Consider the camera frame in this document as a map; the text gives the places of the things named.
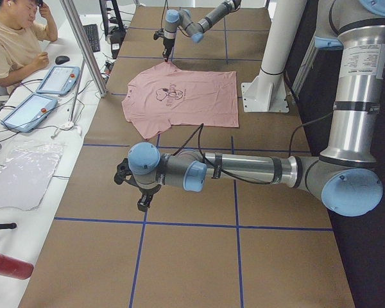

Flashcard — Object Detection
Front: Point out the pink Snoopy t-shirt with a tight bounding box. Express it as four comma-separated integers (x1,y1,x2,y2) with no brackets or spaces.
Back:
122,62,239,139

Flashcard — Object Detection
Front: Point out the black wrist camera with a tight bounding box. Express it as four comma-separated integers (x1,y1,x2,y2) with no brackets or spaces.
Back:
153,28,164,40
114,158,135,186

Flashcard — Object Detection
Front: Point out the red cylinder bottle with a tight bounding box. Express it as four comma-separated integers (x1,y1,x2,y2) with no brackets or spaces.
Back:
0,253,34,280

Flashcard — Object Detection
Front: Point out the aluminium frame post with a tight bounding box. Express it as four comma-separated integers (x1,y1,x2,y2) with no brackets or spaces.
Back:
60,0,107,98

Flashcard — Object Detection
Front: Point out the clear plastic bag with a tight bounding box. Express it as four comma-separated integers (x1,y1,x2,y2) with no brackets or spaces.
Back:
0,141,65,211

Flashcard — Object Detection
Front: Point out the black computer mouse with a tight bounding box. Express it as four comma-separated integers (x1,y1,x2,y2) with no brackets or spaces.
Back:
55,55,70,65

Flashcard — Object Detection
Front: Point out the lower blue teach pendant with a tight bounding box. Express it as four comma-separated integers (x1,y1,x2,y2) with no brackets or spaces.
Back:
1,94,58,133

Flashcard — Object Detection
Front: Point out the upper blue teach pendant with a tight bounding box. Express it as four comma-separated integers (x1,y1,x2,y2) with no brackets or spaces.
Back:
36,65,80,96

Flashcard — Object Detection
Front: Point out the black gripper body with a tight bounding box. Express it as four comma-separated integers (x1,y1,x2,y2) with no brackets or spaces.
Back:
136,180,162,211
162,37,175,58

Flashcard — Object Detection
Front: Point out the seated person beige shirt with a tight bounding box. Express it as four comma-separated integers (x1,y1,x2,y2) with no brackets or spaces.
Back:
0,1,58,95

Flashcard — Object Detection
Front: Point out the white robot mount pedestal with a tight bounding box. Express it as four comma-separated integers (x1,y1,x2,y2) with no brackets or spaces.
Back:
241,0,307,113

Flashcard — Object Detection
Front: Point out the blue teach pendant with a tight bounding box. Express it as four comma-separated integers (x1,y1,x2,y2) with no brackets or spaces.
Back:
1,94,58,133
36,65,80,96

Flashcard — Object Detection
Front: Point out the black keyboard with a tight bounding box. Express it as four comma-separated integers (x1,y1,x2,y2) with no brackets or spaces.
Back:
83,24,100,53

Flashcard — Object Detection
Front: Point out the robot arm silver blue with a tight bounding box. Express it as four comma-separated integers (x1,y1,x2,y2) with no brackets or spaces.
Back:
114,1,385,217
162,0,241,62

